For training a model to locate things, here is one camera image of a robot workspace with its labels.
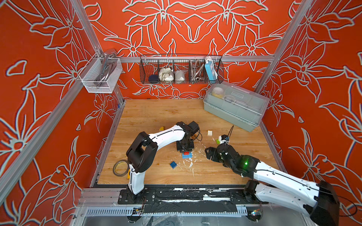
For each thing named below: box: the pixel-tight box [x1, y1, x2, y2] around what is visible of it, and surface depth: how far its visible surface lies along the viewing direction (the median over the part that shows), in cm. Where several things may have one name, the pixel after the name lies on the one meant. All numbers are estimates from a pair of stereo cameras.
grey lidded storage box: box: [203, 80, 271, 132], surface depth 96 cm
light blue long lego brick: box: [181, 152, 193, 160], surface depth 89 cm
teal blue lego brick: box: [169, 161, 178, 170], surface depth 85 cm
